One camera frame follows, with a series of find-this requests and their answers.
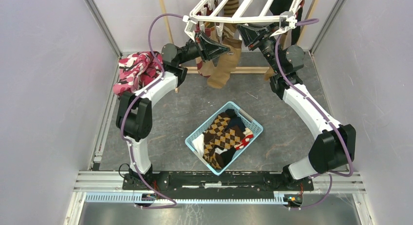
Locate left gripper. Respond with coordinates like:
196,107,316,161
178,31,230,65

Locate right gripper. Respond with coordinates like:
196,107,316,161
236,22,282,74

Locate tan ribbed sock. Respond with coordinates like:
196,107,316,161
207,37,242,89
264,67,278,81

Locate brown striped sock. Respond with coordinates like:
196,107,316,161
223,0,239,38

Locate black sock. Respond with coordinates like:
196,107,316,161
269,0,305,45

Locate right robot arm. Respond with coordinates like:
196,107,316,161
237,24,356,190

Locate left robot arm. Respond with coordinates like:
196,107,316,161
116,32,230,190

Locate wooden hanger stand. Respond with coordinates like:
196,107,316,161
162,0,318,96

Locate white clip hanger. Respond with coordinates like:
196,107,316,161
188,0,301,36

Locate navy blue sock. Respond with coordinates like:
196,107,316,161
225,117,246,132

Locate pink camouflage cloth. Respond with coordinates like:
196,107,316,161
113,51,162,96

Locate brown yellow checked sock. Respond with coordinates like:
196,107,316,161
203,109,245,170

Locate light blue laundry basket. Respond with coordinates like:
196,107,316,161
185,101,263,176

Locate red santa sock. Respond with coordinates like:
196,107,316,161
235,128,254,150

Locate white cloth in basket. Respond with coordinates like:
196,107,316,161
192,133,205,157

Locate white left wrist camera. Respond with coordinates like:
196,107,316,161
182,15,198,41

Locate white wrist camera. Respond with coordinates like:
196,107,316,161
182,15,198,41
271,11,298,37

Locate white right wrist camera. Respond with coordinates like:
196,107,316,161
271,11,298,37

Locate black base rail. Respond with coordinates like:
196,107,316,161
122,170,314,200

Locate light blue cable tray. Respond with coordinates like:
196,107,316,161
85,192,287,205

